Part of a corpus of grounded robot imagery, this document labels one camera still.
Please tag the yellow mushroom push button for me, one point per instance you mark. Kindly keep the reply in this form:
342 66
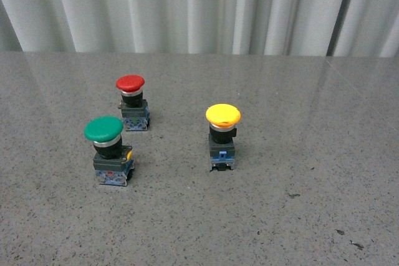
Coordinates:
222 120

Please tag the red mushroom push button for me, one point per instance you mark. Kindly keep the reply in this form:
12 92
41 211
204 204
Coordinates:
134 108

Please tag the green mushroom push button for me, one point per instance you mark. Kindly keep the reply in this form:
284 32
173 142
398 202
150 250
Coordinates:
113 161

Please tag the white pleated curtain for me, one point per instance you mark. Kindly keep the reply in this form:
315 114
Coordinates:
357 28

